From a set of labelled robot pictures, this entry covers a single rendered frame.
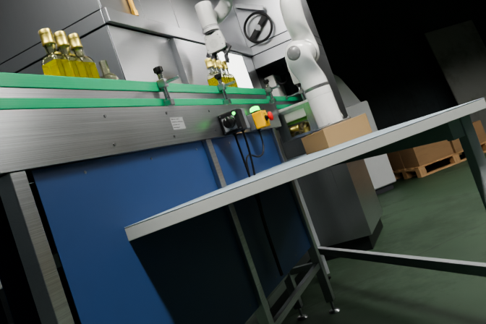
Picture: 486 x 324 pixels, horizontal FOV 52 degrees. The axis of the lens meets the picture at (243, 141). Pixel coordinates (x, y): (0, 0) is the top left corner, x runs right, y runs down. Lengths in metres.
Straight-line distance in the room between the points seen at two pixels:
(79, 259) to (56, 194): 0.14
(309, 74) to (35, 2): 1.21
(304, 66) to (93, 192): 1.34
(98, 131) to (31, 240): 0.34
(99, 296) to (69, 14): 1.35
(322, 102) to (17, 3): 1.39
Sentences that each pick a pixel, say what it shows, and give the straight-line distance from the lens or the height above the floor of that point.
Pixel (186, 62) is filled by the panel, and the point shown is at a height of 1.37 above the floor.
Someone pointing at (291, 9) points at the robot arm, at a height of 1.40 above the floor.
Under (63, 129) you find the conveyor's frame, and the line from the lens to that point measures 1.15.
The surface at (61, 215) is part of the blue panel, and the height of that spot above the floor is 0.82.
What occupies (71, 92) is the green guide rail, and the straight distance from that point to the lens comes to 1.25.
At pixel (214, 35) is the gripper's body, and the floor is 1.46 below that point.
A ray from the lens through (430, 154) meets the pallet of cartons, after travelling 6.23.
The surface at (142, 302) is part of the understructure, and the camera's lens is 1.24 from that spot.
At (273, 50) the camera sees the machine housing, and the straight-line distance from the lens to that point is 3.45.
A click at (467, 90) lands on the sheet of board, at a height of 0.78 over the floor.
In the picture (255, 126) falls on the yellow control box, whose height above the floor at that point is 0.94.
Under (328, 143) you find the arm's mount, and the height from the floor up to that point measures 0.77.
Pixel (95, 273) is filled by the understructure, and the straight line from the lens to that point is 1.13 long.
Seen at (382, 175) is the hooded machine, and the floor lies 0.19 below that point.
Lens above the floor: 0.79
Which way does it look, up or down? 3 degrees up
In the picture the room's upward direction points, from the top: 19 degrees counter-clockwise
